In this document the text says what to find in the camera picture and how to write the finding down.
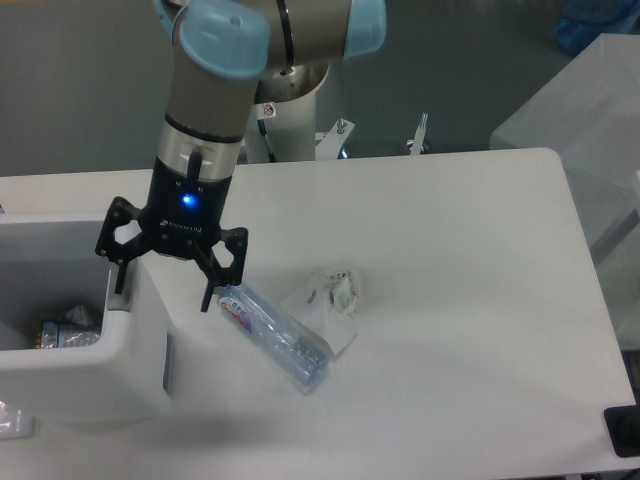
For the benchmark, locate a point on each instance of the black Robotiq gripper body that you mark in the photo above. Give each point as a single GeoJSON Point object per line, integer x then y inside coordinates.
{"type": "Point", "coordinates": [182, 213]}

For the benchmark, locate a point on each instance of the white push-lid trash can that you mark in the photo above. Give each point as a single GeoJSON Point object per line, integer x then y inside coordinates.
{"type": "Point", "coordinates": [49, 266]}

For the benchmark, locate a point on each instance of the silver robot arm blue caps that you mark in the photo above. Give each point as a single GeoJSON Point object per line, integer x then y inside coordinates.
{"type": "Point", "coordinates": [221, 49]}

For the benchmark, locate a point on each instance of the silver foil trash inside bin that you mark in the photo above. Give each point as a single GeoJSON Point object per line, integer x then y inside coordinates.
{"type": "Point", "coordinates": [78, 327]}

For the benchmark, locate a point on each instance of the crumpled clear plastic wrapper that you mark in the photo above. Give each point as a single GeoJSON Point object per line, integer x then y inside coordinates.
{"type": "Point", "coordinates": [326, 304]}

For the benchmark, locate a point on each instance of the clear plastic water bottle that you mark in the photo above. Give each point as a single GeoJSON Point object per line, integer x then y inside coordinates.
{"type": "Point", "coordinates": [277, 334]}

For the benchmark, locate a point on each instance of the clear plastic bag corner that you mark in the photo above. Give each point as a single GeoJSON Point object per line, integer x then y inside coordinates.
{"type": "Point", "coordinates": [15, 423]}

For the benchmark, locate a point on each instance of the blue bag in background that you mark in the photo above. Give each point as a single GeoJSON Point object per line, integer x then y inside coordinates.
{"type": "Point", "coordinates": [582, 22]}

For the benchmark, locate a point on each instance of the black device at table edge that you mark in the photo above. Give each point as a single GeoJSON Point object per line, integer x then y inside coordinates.
{"type": "Point", "coordinates": [623, 426]}

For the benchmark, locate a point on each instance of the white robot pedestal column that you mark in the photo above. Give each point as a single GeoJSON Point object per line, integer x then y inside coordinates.
{"type": "Point", "coordinates": [282, 121]}

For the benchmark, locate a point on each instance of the white base frame with bolts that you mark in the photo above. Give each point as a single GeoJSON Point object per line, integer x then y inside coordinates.
{"type": "Point", "coordinates": [333, 144]}

